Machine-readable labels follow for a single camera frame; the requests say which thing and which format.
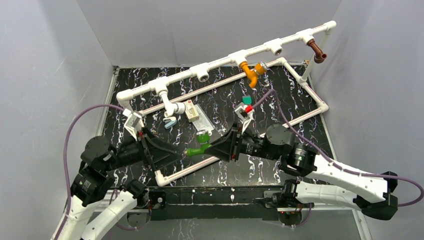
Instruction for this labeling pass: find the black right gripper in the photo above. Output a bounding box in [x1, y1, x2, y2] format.
[204, 121, 281, 163]

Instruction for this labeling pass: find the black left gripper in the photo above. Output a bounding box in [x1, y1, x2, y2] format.
[104, 124, 184, 171]

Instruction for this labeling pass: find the green water faucet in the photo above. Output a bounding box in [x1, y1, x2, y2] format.
[185, 129, 211, 157]

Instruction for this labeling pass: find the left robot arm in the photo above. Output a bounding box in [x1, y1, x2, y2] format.
[52, 129, 180, 240]

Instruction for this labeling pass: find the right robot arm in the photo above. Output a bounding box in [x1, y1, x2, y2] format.
[204, 124, 398, 221]

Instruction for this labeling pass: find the white water faucet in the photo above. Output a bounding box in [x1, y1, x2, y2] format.
[158, 91, 186, 118]

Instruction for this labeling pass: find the orange water faucet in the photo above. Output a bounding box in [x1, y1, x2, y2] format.
[238, 61, 268, 89]

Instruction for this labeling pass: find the brown water faucet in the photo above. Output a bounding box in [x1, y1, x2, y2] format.
[306, 39, 328, 64]

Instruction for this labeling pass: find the small cardboard box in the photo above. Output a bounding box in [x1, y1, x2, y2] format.
[184, 100, 200, 123]

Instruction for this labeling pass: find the teal plastic cap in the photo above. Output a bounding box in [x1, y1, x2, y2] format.
[242, 95, 252, 105]

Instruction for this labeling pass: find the light blue faucet handle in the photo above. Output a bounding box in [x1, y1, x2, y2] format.
[163, 116, 178, 130]

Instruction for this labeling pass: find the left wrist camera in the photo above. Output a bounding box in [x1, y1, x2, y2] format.
[123, 109, 145, 140]

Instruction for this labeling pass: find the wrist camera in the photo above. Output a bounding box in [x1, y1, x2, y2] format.
[234, 102, 254, 133]
[123, 109, 145, 140]

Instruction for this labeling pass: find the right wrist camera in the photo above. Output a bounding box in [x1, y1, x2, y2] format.
[234, 102, 254, 133]

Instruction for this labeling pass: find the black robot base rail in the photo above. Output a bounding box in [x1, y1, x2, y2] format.
[127, 186, 303, 229]

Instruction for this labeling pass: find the white PVC pipe frame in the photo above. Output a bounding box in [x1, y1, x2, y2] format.
[116, 20, 337, 187]

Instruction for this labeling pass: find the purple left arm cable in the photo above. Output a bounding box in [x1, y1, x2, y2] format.
[52, 104, 128, 240]

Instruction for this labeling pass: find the aluminium table frame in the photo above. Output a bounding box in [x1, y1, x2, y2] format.
[56, 66, 374, 240]

